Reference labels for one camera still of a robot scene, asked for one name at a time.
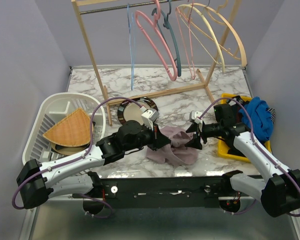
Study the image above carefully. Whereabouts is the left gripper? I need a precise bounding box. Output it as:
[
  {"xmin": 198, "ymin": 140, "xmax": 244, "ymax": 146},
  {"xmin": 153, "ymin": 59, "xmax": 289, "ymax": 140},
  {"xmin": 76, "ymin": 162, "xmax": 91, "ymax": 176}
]
[{"xmin": 124, "ymin": 122, "xmax": 172, "ymax": 153}]

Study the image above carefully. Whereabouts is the mauve tank top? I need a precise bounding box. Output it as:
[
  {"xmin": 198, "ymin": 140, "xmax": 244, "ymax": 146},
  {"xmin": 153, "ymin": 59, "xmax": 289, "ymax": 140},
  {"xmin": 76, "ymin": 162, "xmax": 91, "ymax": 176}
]
[{"xmin": 145, "ymin": 126, "xmax": 199, "ymax": 167}]

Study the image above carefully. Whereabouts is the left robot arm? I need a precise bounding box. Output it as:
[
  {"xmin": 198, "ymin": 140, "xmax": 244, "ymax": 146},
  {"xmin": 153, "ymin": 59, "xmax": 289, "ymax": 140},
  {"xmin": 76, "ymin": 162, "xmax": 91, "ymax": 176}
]
[{"xmin": 12, "ymin": 120, "xmax": 171, "ymax": 210}]

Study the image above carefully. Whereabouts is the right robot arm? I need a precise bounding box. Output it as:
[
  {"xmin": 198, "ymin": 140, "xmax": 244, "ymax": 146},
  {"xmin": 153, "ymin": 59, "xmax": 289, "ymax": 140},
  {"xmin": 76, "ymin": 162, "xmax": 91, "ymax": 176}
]
[{"xmin": 185, "ymin": 103, "xmax": 300, "ymax": 217}]

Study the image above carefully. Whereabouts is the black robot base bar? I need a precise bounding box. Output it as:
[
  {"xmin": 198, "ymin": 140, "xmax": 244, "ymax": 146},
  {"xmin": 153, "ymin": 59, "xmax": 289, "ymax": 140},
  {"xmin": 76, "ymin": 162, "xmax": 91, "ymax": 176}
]
[{"xmin": 85, "ymin": 172, "xmax": 241, "ymax": 213}]

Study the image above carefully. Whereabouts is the wooden curved hanger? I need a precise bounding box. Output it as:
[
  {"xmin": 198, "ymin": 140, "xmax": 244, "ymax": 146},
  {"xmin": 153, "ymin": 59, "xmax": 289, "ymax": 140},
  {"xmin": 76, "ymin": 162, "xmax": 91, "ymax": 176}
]
[{"xmin": 205, "ymin": 0, "xmax": 248, "ymax": 67}]

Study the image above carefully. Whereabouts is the teal plastic hanger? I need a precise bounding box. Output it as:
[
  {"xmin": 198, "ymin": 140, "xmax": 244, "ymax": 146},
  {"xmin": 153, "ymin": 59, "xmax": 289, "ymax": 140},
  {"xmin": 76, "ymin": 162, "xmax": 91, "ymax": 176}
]
[{"xmin": 151, "ymin": 0, "xmax": 182, "ymax": 82}]

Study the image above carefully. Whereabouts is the pink plastic hanger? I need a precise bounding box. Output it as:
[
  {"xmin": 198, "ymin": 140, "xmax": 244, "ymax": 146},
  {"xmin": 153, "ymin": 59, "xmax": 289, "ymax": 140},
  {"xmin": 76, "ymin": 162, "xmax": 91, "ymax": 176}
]
[{"xmin": 134, "ymin": 0, "xmax": 179, "ymax": 81}]

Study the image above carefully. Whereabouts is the thin pink hanger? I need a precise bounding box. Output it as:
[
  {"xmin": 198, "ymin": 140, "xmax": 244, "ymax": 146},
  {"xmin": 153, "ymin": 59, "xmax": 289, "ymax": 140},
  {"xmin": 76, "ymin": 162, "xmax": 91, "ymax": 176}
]
[{"xmin": 175, "ymin": 0, "xmax": 196, "ymax": 80}]

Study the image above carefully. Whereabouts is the cream plastic hanger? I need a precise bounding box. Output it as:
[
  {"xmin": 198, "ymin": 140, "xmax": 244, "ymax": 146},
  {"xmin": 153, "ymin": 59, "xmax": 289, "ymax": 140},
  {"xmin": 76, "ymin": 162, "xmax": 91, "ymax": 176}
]
[{"xmin": 181, "ymin": 4, "xmax": 226, "ymax": 73}]

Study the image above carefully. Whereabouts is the yellow plastic bin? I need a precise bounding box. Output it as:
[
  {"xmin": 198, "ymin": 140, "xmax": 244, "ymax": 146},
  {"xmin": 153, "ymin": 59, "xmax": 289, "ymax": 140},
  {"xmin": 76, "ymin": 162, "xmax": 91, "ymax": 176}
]
[{"xmin": 217, "ymin": 92, "xmax": 272, "ymax": 164}]

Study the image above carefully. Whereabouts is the dark rimmed ceramic plate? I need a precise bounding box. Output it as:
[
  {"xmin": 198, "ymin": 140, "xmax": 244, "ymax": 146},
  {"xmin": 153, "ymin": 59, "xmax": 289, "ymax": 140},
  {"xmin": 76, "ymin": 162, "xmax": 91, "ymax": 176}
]
[{"xmin": 117, "ymin": 97, "xmax": 158, "ymax": 125}]

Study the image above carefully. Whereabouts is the dark navy garment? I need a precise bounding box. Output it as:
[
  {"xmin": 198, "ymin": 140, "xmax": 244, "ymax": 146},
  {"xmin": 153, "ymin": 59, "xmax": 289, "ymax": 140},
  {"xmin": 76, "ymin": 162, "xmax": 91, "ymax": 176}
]
[{"xmin": 226, "ymin": 95, "xmax": 249, "ymax": 157}]

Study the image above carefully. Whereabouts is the blue garment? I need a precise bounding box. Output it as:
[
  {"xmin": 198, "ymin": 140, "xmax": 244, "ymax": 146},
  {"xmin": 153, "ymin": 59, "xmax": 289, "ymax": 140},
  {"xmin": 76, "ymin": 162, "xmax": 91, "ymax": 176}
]
[{"xmin": 244, "ymin": 96, "xmax": 274, "ymax": 143}]

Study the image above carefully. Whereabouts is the striped black white garment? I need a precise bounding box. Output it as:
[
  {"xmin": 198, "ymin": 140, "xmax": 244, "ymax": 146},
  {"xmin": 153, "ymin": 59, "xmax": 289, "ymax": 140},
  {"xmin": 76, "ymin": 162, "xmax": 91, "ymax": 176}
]
[{"xmin": 266, "ymin": 107, "xmax": 276, "ymax": 123}]

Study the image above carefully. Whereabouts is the woven wicker fan tray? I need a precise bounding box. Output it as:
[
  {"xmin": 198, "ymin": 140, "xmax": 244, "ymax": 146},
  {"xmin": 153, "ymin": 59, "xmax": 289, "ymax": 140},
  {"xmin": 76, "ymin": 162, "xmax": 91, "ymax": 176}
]
[{"xmin": 43, "ymin": 108, "xmax": 91, "ymax": 147}]

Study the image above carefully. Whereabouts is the white plastic dish rack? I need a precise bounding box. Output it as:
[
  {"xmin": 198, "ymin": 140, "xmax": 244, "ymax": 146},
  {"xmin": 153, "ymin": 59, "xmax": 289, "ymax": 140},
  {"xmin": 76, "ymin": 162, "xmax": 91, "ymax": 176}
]
[{"xmin": 22, "ymin": 92, "xmax": 106, "ymax": 163}]

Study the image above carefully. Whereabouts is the wooden clothes rack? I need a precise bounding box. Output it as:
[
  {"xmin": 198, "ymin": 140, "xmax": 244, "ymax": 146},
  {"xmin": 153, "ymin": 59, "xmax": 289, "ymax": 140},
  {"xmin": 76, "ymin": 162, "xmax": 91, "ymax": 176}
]
[{"xmin": 71, "ymin": 0, "xmax": 243, "ymax": 127}]

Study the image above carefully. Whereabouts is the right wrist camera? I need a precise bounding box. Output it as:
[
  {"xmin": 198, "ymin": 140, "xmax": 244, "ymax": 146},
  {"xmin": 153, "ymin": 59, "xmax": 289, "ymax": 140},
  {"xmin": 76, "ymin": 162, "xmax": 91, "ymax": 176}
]
[{"xmin": 189, "ymin": 110, "xmax": 203, "ymax": 124}]

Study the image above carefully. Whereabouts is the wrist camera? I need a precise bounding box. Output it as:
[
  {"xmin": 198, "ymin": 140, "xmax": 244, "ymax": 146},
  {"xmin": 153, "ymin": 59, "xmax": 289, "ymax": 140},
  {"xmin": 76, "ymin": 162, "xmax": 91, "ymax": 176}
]
[
  {"xmin": 189, "ymin": 110, "xmax": 203, "ymax": 124},
  {"xmin": 141, "ymin": 108, "xmax": 160, "ymax": 130}
]

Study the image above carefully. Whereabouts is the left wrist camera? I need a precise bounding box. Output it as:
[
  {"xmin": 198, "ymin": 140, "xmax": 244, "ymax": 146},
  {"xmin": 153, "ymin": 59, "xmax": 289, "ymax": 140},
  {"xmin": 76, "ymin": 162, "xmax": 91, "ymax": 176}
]
[{"xmin": 141, "ymin": 108, "xmax": 160, "ymax": 130}]

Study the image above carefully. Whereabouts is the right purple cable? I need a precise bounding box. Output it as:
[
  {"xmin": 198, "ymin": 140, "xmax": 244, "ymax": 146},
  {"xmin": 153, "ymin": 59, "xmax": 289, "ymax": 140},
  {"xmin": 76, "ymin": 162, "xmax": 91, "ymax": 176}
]
[{"xmin": 201, "ymin": 97, "xmax": 300, "ymax": 217}]

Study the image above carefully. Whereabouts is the light blue wire hanger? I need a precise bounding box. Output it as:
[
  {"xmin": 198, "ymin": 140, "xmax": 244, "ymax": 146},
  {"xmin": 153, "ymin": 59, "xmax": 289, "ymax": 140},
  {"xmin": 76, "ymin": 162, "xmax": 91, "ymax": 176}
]
[{"xmin": 127, "ymin": 3, "xmax": 136, "ymax": 91}]

